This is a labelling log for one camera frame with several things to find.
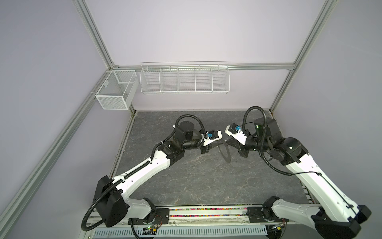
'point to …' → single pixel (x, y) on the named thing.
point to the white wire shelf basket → (187, 77)
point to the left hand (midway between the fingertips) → (220, 138)
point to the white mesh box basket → (118, 89)
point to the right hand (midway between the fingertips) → (229, 139)
